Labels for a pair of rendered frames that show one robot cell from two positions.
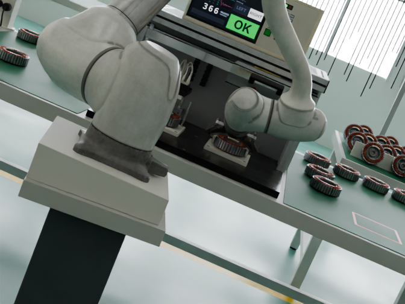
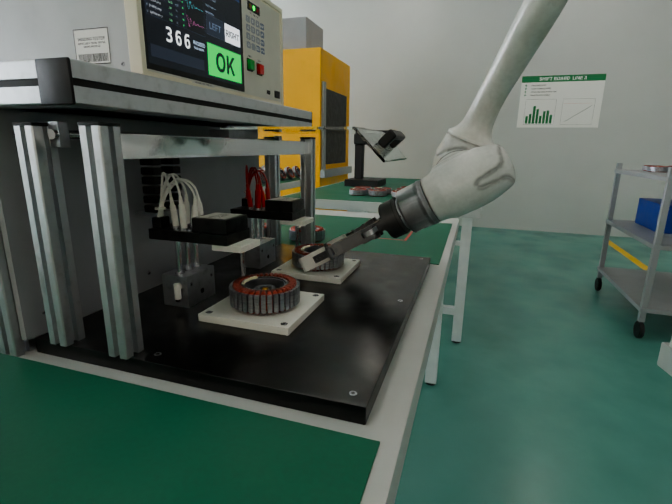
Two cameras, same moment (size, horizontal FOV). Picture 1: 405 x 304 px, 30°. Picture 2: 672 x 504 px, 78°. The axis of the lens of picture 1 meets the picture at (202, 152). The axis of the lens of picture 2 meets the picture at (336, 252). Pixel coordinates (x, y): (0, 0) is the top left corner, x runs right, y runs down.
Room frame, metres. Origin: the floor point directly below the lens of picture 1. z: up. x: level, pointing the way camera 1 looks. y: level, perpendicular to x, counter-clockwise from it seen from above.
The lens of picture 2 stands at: (2.20, 0.75, 1.03)
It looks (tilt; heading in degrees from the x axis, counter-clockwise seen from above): 14 degrees down; 285
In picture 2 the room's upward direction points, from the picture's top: 1 degrees clockwise
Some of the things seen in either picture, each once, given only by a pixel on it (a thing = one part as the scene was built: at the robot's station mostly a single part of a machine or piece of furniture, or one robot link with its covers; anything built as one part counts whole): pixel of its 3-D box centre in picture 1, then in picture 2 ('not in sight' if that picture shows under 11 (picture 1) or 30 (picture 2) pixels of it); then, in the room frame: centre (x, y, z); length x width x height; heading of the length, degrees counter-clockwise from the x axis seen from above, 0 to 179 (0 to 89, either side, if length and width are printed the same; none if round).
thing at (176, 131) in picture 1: (161, 123); (265, 306); (2.47, 0.16, 0.78); 0.15 x 0.15 x 0.01; 87
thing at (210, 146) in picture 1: (227, 152); (318, 267); (2.46, -0.08, 0.78); 0.15 x 0.15 x 0.01; 87
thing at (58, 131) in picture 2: (229, 61); (207, 139); (2.64, 0.03, 1.04); 0.62 x 0.02 x 0.03; 87
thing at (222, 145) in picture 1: (230, 145); (318, 256); (2.46, -0.08, 0.80); 0.11 x 0.11 x 0.04
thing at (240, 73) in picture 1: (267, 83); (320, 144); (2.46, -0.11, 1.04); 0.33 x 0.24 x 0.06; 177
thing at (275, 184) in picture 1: (193, 141); (288, 291); (2.48, 0.04, 0.76); 0.64 x 0.47 x 0.02; 87
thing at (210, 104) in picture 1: (219, 90); (177, 201); (2.72, 0.03, 0.92); 0.66 x 0.01 x 0.30; 87
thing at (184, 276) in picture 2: (170, 111); (189, 283); (2.62, 0.16, 0.80); 0.08 x 0.05 x 0.06; 87
